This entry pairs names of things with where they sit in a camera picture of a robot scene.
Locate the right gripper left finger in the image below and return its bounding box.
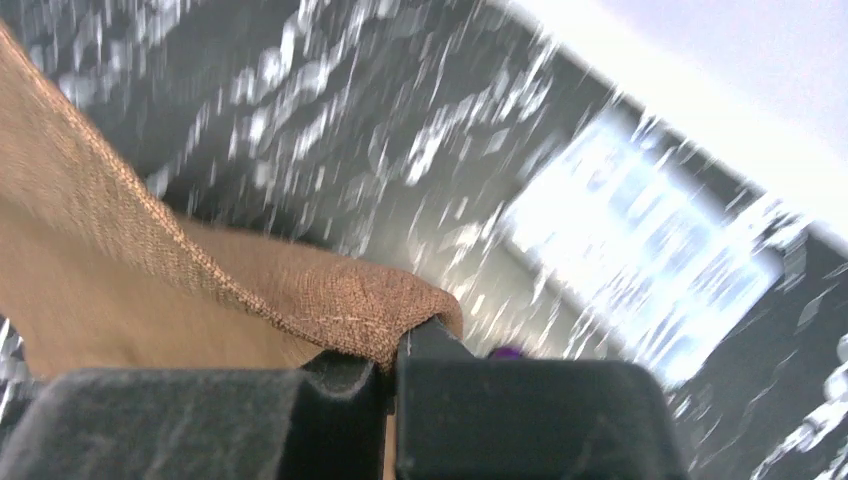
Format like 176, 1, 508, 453
1, 354, 385, 479

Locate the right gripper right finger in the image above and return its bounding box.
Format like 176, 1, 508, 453
395, 319, 688, 479

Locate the brown burlap napkin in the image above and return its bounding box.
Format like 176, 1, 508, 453
1, 31, 462, 375

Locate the purple spoon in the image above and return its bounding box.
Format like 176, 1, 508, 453
486, 345, 526, 360

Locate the clear plastic organizer box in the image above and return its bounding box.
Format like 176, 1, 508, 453
499, 111, 780, 387

